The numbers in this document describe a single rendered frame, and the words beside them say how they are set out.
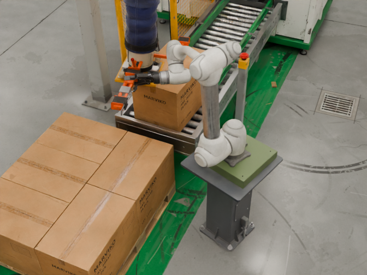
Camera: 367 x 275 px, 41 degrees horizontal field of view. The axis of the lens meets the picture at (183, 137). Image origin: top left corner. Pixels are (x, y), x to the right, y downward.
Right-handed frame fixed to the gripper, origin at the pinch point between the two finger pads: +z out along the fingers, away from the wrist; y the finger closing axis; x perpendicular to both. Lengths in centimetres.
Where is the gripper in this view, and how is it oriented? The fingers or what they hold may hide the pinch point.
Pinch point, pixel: (128, 80)
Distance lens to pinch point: 323.5
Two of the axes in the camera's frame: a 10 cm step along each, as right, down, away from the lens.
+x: -1.4, -9.5, 2.9
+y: -1.2, 3.0, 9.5
